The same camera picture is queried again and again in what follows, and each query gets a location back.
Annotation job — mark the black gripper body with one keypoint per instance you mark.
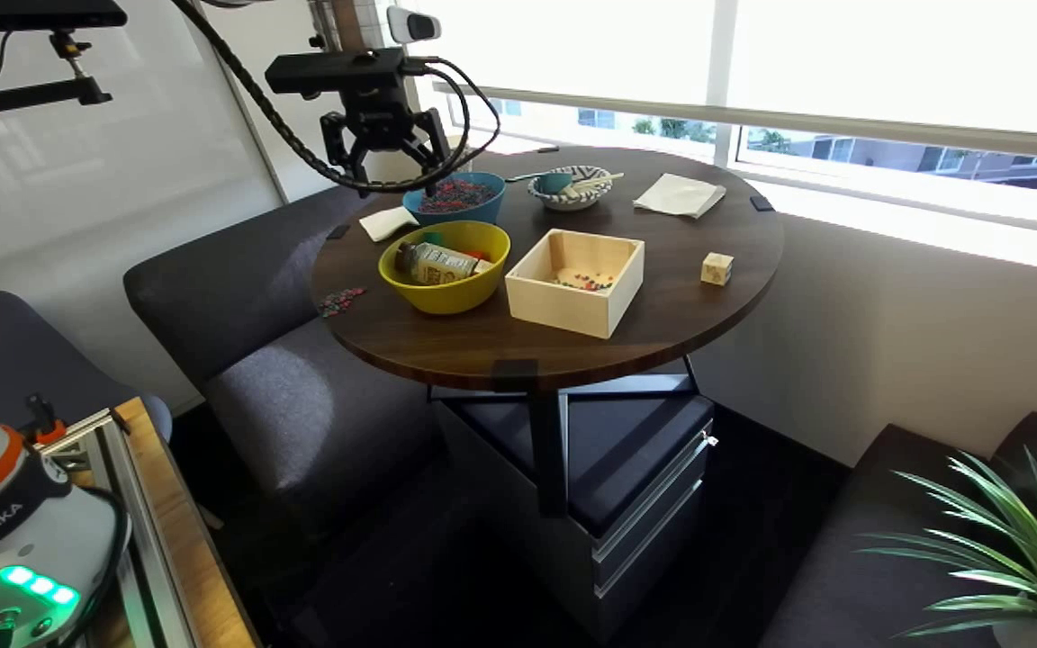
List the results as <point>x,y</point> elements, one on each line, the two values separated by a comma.
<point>382,121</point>

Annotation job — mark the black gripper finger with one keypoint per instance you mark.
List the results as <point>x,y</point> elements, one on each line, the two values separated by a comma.
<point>340,138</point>
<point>433,138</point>

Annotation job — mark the white square paper napkin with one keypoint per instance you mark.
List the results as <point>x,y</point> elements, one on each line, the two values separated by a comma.
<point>387,223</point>

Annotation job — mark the small patterned bowl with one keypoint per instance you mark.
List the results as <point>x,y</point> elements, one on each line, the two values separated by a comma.
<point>572,188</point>

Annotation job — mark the yellow bowl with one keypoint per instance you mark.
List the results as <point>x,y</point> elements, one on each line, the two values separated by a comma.
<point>447,296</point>

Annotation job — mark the square wooden box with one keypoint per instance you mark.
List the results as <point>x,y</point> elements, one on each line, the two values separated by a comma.
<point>566,311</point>

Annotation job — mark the white folded napkin stack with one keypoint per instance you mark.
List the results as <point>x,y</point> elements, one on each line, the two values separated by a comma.
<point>681,197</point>

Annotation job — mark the dark grey sofa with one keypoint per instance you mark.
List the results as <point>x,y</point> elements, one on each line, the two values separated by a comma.
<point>302,418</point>

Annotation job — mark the round dark wooden table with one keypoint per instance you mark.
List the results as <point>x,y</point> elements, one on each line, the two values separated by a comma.
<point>685,311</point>

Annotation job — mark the small wooden cube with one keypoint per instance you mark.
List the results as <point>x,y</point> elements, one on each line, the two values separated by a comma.
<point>717,269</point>

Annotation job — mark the grey drawer cabinet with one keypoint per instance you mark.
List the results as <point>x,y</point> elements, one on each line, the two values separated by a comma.
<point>638,480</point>

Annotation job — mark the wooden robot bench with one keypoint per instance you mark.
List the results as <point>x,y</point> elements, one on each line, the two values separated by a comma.
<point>199,563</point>

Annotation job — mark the dark low seat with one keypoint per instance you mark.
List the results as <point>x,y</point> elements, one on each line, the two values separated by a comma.
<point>830,576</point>

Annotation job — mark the green potted plant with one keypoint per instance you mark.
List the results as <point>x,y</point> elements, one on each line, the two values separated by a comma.
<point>1025,552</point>

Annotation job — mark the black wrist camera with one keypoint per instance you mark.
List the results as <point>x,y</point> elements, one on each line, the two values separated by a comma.
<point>340,72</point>

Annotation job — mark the black external camera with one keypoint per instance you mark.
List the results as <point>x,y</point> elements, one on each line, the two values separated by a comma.
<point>50,13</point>

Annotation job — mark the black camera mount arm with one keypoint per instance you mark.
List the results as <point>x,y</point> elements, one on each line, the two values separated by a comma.
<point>26,95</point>

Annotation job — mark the grey window rail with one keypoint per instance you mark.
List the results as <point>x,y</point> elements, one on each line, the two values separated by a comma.
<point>843,128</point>

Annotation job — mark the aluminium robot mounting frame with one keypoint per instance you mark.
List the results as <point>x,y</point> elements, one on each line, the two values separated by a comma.
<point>135,527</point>

